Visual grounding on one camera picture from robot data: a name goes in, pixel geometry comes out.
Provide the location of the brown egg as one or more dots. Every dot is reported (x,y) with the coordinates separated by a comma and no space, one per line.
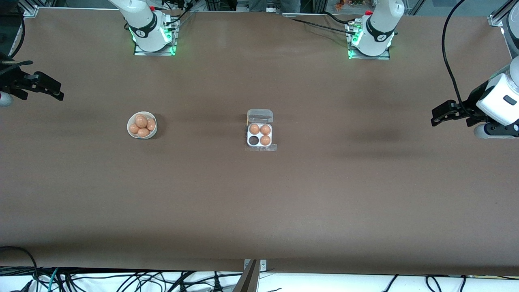
(265,140)
(141,121)
(254,129)
(265,129)
(151,124)
(134,129)
(143,133)

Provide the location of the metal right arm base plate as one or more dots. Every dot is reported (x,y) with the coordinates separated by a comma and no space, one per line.
(154,53)

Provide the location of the small metal bracket plate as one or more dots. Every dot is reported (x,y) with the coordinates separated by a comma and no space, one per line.
(263,265)

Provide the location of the white round bowl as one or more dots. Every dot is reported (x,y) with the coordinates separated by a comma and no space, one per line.
(130,136)

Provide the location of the aluminium profile corner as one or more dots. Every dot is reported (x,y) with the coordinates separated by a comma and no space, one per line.
(29,8)
(502,14)

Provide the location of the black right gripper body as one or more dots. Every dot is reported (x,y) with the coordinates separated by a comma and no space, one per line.
(12,81)

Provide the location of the clear plastic egg box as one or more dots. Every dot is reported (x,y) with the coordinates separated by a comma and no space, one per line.
(260,115)

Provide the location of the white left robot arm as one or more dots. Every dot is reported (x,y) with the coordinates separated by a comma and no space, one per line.
(379,28)

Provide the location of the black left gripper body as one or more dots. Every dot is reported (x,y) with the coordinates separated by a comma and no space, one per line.
(471,104)

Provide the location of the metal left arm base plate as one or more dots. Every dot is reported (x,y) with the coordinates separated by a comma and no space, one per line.
(369,58)

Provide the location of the orange object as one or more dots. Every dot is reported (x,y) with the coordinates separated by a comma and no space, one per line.
(339,5)

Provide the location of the clear tape strip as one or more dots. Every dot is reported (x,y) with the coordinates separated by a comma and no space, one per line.
(273,148)

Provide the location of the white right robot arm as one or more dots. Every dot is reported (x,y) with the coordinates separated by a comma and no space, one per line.
(140,20)

